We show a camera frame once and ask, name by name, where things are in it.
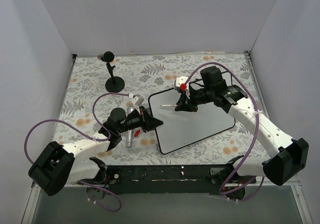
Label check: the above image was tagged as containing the floral table mat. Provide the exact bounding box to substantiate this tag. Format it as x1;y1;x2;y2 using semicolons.
53;54;258;165

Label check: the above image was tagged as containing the black microphone stand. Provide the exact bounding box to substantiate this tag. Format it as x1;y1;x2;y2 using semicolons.
105;62;125;93

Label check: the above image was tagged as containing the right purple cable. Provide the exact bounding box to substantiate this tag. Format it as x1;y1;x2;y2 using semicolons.
186;62;265;202

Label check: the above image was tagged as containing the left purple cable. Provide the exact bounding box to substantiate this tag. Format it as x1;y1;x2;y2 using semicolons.
24;93;137;212

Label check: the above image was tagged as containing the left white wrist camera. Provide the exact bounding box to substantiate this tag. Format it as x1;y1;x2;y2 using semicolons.
132;94;145;108

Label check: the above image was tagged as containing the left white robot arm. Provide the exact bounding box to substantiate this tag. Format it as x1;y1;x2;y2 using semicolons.
28;106;163;196

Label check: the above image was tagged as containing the red white marker pen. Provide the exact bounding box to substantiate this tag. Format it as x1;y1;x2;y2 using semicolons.
160;104;177;108

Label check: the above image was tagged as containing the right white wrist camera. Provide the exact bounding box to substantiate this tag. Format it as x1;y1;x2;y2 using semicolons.
174;76;190;98

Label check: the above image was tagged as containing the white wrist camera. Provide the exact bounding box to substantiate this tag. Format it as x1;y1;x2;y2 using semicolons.
174;76;190;98
132;94;145;108

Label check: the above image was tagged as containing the white whiteboard black frame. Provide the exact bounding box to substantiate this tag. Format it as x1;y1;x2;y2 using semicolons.
148;88;236;154

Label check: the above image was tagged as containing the purple cable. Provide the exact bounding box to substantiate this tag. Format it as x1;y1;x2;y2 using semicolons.
24;93;137;212
186;62;265;202

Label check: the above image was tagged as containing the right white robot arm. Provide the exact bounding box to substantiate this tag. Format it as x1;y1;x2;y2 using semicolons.
174;65;309;185

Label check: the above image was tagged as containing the black base bar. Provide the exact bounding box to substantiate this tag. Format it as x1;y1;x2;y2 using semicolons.
99;165;257;196

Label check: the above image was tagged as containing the silver microphone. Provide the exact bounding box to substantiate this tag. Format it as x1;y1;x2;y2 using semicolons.
126;104;135;148

